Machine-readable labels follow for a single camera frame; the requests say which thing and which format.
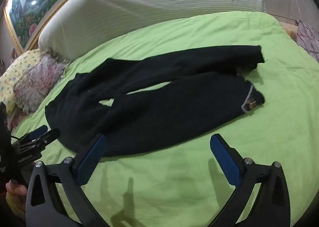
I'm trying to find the black pants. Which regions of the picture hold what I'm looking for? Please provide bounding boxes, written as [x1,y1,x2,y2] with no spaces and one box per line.
[45,45,266,156]

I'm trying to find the green bed sheet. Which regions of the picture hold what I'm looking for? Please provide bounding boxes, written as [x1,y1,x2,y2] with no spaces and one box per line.
[11,11,319,227]

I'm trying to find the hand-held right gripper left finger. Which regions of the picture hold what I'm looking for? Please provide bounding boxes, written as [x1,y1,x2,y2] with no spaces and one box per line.
[25,133,117,227]

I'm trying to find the pink patterned quilt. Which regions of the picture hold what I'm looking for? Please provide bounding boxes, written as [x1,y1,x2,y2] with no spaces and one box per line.
[295,21,319,63]

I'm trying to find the person's left hand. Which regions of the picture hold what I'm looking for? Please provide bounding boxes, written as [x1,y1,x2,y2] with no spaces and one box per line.
[5,179,28,196]

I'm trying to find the pink floral pillow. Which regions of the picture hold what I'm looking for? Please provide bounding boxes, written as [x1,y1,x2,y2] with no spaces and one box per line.
[14,51,66,114]

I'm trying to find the person's left forearm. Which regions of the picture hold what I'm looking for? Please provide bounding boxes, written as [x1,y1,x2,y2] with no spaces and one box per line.
[5,191,27,220]

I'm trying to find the gold framed landscape painting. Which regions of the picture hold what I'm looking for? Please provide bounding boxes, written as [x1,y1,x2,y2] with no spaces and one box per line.
[4,0,125,51]

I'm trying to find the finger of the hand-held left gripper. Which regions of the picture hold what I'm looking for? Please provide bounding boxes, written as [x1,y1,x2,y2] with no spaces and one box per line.
[11,128,61,154]
[24,125,49,141]

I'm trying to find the yellow floral pillow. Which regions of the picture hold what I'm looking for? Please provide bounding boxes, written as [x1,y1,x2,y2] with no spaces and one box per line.
[0,49,43,115]

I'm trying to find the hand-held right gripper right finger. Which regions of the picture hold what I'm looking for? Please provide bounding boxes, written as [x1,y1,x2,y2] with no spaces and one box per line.
[207,133,291,227]

